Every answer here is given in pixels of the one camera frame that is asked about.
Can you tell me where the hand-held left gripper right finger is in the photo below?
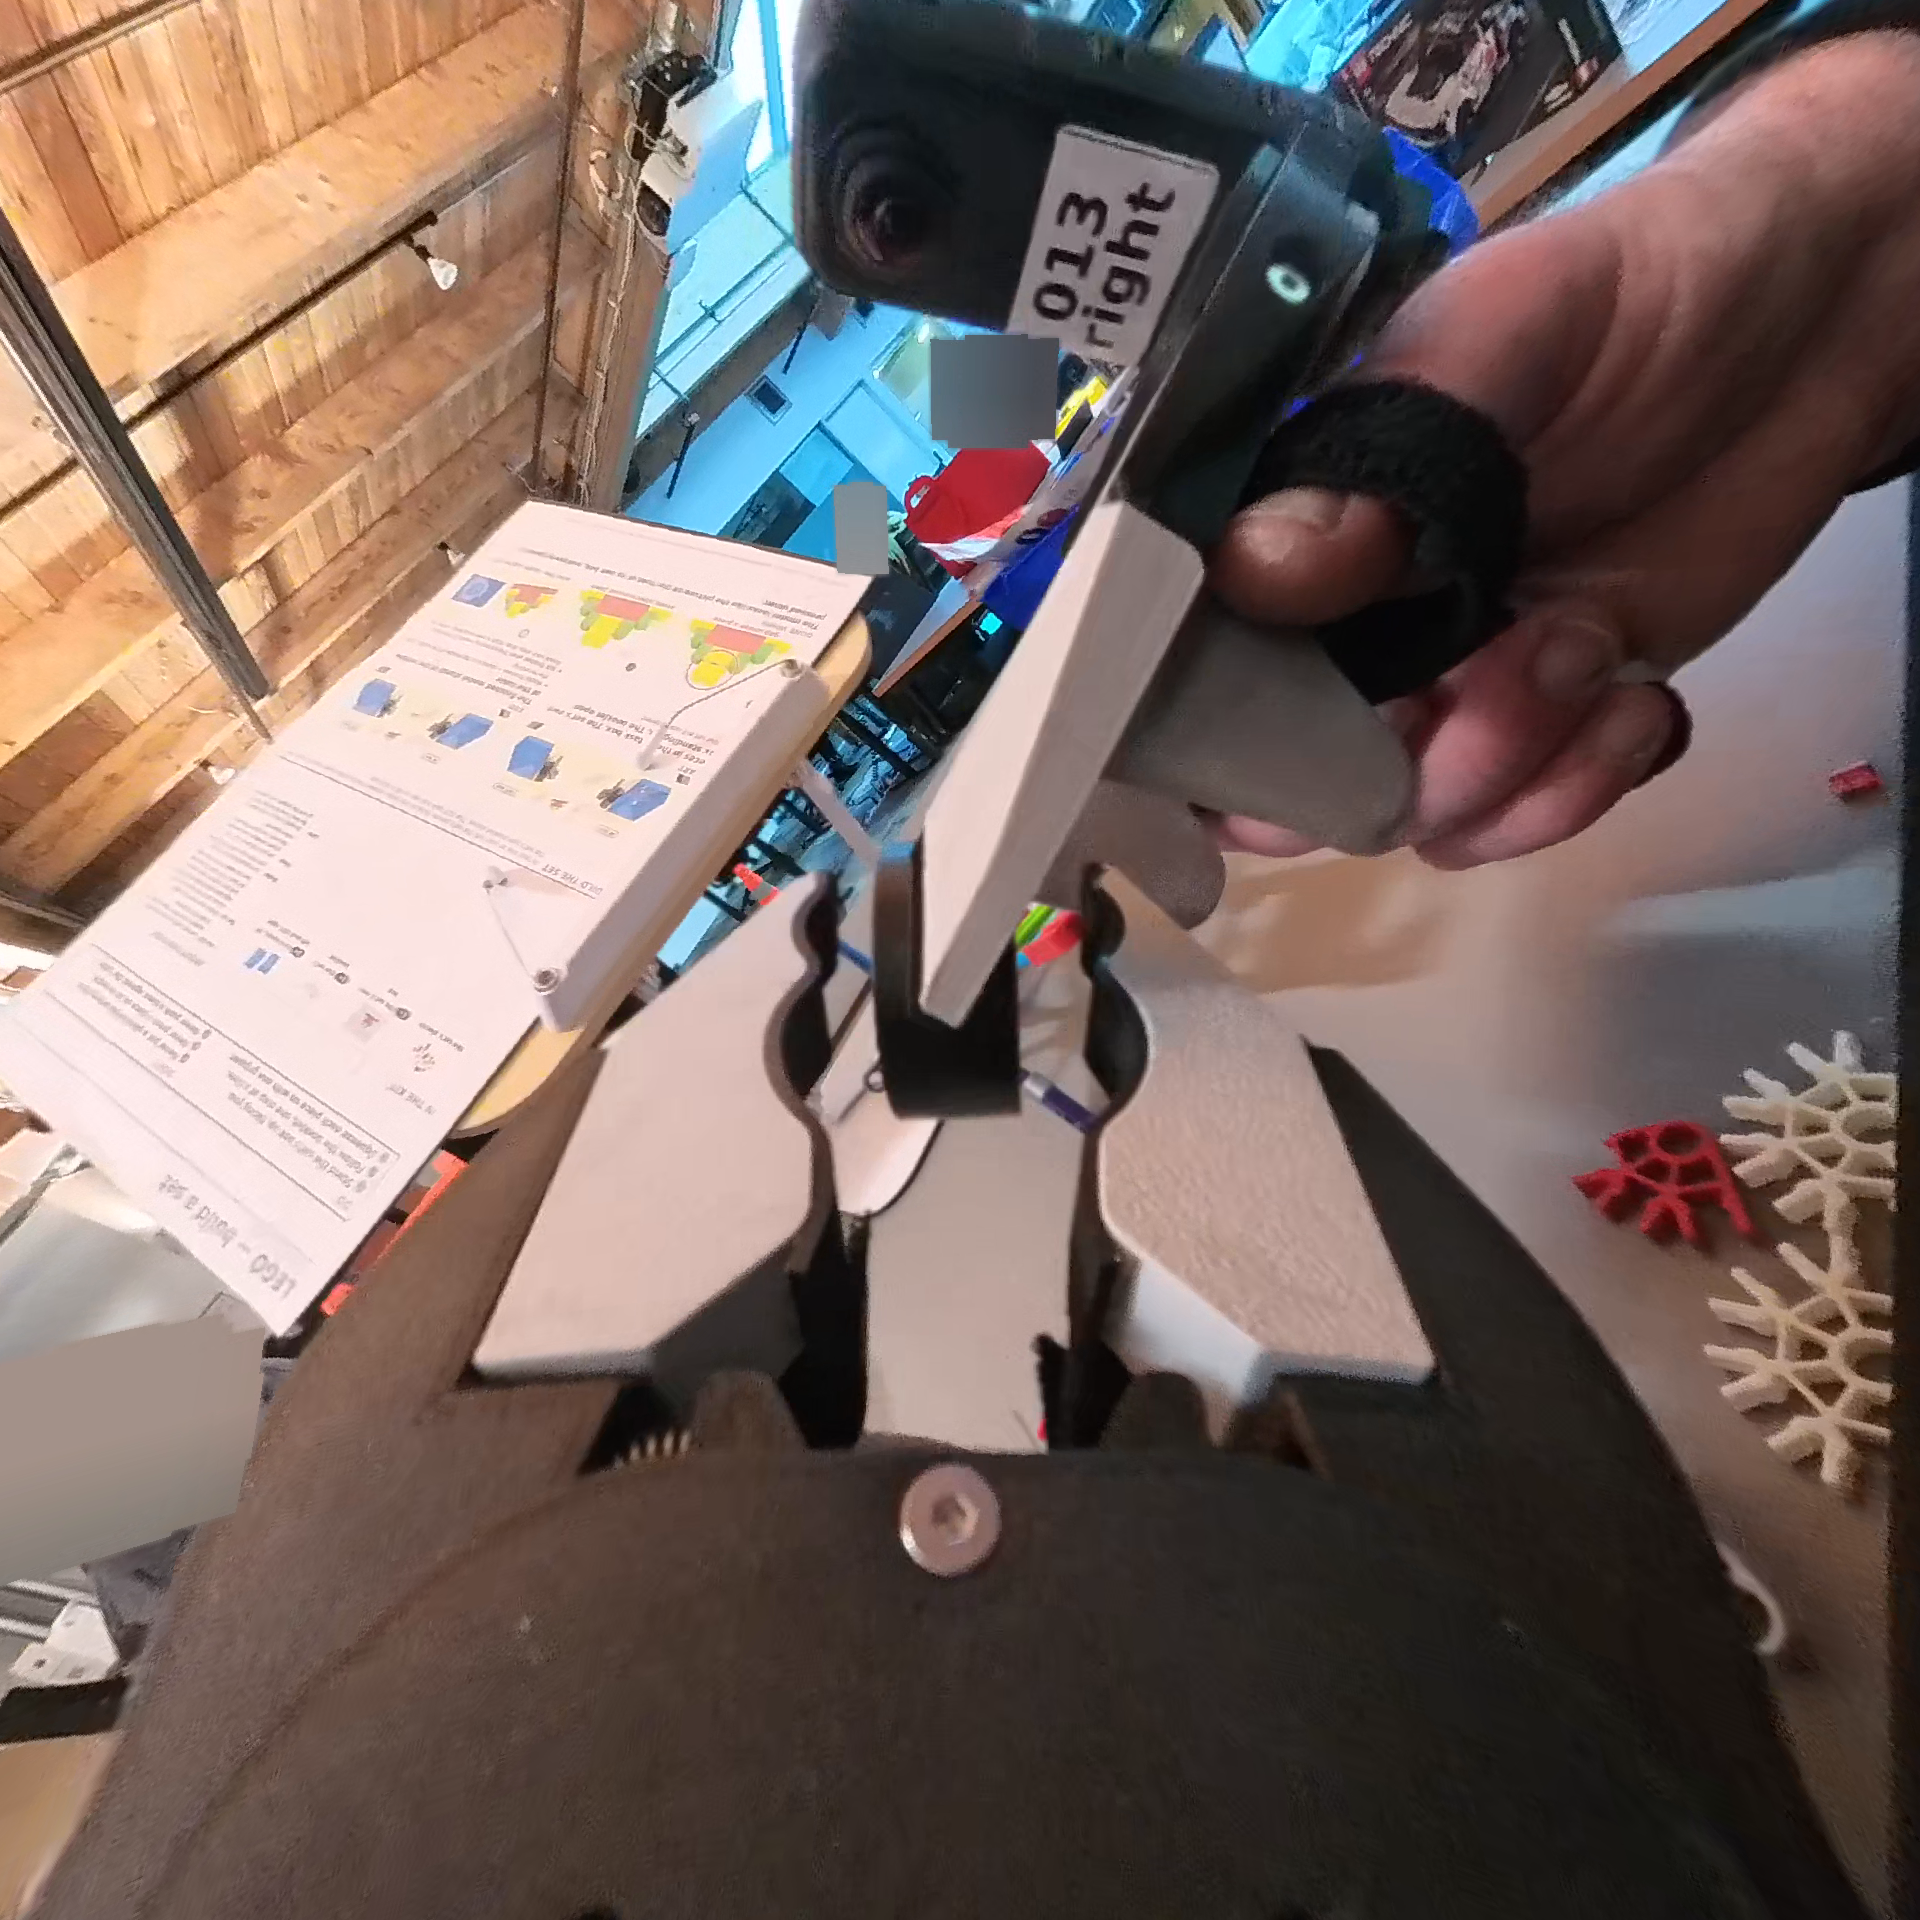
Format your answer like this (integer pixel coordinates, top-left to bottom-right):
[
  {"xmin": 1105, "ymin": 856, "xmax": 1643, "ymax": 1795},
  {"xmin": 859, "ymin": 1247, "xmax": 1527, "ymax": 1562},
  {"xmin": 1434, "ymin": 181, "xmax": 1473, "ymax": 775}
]
[{"xmin": 1034, "ymin": 860, "xmax": 1441, "ymax": 1449}]

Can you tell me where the red toy wheel black tyre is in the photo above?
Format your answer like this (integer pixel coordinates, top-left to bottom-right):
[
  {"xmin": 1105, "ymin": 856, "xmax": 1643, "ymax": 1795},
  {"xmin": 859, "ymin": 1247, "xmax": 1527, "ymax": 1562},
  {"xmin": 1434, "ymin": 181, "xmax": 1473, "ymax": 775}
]
[{"xmin": 867, "ymin": 841, "xmax": 1029, "ymax": 1124}]

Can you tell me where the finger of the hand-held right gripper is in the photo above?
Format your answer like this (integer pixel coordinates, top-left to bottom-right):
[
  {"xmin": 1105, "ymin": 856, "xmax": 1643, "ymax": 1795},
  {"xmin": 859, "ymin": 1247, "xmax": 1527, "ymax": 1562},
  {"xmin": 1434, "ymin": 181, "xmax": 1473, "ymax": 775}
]
[
  {"xmin": 1081, "ymin": 784, "xmax": 1225, "ymax": 935},
  {"xmin": 914, "ymin": 503, "xmax": 1206, "ymax": 1032}
]

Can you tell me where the dark printed toy box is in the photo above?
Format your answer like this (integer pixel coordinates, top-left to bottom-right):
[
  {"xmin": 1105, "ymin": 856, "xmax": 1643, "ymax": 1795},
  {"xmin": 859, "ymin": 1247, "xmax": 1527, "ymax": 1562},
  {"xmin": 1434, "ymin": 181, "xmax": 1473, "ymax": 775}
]
[{"xmin": 1336, "ymin": 0, "xmax": 1626, "ymax": 131}]

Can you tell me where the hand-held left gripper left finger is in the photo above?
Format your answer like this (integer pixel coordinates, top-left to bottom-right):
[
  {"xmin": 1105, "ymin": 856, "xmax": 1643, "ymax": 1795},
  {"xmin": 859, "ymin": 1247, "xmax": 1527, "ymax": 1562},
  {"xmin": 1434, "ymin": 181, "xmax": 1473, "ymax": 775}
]
[{"xmin": 472, "ymin": 870, "xmax": 874, "ymax": 1449}]

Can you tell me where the person's right hand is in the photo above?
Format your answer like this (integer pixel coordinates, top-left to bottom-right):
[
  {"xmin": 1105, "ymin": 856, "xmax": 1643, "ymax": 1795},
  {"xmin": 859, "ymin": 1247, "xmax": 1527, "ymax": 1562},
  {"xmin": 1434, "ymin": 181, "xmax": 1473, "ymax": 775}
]
[{"xmin": 1197, "ymin": 28, "xmax": 1920, "ymax": 870}]

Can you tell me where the red storage box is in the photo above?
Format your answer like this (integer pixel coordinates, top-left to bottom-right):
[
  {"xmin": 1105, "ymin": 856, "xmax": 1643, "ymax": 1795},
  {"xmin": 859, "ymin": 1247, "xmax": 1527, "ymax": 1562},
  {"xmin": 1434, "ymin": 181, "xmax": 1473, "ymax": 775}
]
[{"xmin": 904, "ymin": 437, "xmax": 1053, "ymax": 580}]

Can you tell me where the white snowflake connector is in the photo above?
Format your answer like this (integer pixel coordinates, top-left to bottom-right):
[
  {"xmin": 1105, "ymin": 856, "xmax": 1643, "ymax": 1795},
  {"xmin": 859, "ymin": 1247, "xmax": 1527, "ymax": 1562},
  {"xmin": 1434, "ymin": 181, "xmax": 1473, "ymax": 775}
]
[
  {"xmin": 1701, "ymin": 1244, "xmax": 1893, "ymax": 1501},
  {"xmin": 1721, "ymin": 1032, "xmax": 1899, "ymax": 1234}
]

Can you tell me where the printed instruction sheet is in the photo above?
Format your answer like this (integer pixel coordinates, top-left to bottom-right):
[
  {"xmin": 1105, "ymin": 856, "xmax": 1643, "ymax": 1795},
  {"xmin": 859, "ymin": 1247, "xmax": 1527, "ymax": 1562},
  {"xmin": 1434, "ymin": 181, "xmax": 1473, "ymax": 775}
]
[{"xmin": 0, "ymin": 503, "xmax": 871, "ymax": 1334}]

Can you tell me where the white printed box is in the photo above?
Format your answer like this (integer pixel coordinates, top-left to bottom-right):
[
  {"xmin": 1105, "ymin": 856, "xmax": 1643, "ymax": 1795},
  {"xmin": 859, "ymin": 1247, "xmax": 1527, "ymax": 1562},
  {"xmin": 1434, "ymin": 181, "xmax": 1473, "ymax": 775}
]
[{"xmin": 532, "ymin": 660, "xmax": 829, "ymax": 1037}]

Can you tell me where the red fan connector piece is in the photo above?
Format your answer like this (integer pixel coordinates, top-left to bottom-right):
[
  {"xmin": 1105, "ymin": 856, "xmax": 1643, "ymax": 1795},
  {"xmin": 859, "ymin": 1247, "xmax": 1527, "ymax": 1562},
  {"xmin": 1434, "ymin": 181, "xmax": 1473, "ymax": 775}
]
[{"xmin": 1570, "ymin": 1116, "xmax": 1756, "ymax": 1247}]

